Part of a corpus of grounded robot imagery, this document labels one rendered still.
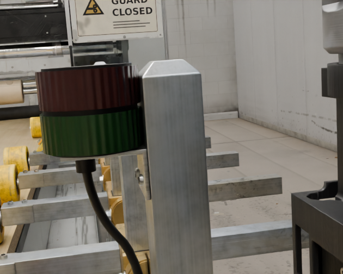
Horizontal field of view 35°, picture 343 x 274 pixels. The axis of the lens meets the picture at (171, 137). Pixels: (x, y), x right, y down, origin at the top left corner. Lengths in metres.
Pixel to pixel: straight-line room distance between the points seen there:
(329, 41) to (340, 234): 0.08
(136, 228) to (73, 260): 0.09
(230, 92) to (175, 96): 9.28
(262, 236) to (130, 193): 0.18
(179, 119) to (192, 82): 0.02
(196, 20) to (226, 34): 0.58
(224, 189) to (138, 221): 0.34
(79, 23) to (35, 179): 1.80
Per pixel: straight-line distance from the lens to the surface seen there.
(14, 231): 0.96
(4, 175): 1.11
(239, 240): 0.66
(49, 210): 0.88
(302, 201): 0.25
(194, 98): 0.31
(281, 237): 0.68
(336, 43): 0.21
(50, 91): 0.30
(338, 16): 0.21
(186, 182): 0.32
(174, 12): 9.39
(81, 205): 0.88
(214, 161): 1.15
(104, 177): 1.05
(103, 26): 2.85
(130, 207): 0.58
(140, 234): 0.59
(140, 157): 0.32
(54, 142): 0.31
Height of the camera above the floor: 1.18
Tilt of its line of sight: 9 degrees down
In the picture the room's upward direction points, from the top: 4 degrees counter-clockwise
